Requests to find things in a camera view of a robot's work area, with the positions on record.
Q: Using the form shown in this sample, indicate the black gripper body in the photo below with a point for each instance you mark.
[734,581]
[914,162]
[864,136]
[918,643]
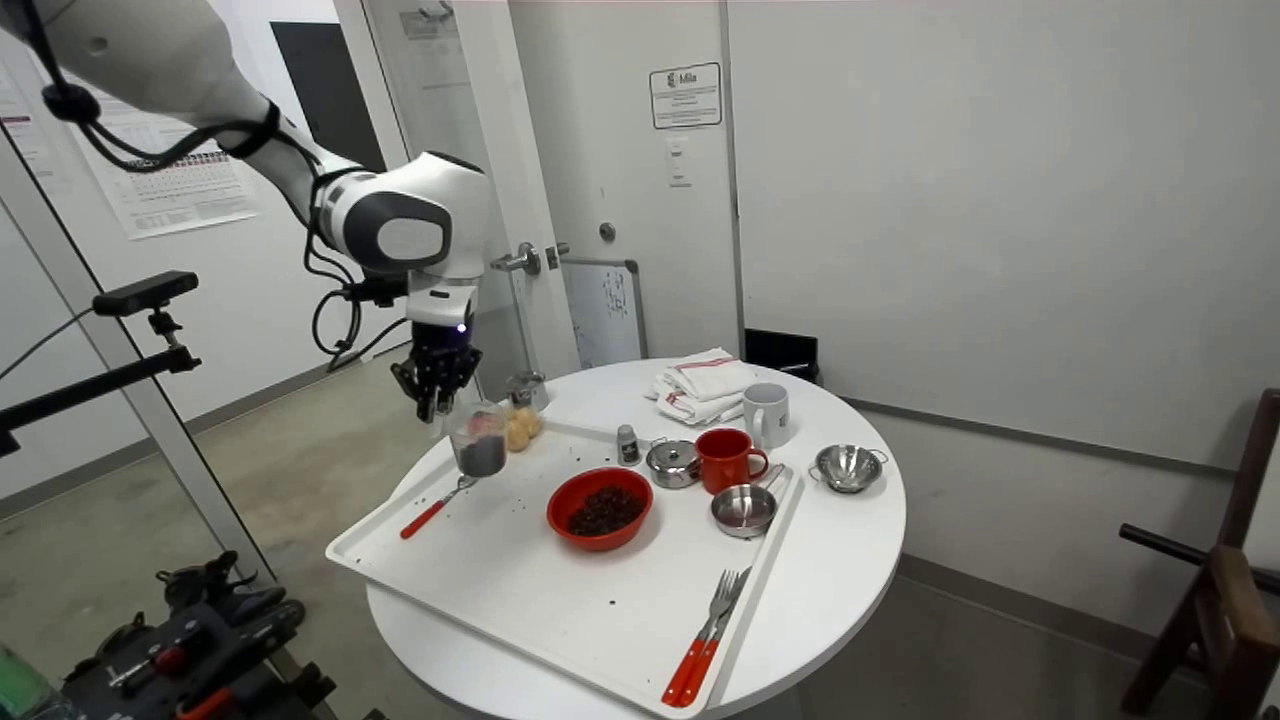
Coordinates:
[443,352]

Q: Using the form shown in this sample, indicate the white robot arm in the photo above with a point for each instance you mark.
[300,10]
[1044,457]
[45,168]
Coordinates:
[163,66]

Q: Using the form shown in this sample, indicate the red bowl with beans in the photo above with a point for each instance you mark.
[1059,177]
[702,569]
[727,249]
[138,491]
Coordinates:
[602,506]

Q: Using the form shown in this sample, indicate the small steel bowl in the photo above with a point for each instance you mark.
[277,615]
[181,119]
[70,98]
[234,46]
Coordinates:
[849,465]
[747,508]

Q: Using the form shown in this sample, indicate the small steel shaker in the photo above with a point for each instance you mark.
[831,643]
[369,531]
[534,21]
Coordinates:
[629,446]

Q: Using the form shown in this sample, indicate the white plastic tray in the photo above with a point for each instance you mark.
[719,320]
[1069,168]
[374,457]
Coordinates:
[534,600]

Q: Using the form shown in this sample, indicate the small flat lidded steel dish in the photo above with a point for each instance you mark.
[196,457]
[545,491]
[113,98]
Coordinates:
[672,461]

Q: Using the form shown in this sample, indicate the white red striped towel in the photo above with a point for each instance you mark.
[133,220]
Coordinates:
[702,385]

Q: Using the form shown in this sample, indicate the red mug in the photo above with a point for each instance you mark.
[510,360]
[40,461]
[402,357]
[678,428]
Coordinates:
[727,461]

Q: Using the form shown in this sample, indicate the black tool pile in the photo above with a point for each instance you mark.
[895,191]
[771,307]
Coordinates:
[202,643]

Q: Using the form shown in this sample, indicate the dark wooden chair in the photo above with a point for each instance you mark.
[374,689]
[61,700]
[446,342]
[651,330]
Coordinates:
[1224,600]

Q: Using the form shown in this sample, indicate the grey metal post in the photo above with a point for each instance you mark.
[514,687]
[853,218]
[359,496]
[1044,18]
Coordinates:
[133,385]

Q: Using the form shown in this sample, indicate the black camera stand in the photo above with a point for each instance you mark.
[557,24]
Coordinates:
[144,289]

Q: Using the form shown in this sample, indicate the white paper on wall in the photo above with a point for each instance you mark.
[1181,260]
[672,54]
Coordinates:
[175,193]

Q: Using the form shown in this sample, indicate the black box at wall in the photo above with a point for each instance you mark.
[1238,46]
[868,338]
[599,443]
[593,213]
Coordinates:
[780,352]

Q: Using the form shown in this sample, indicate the white wall sign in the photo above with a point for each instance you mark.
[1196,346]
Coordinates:
[684,93]

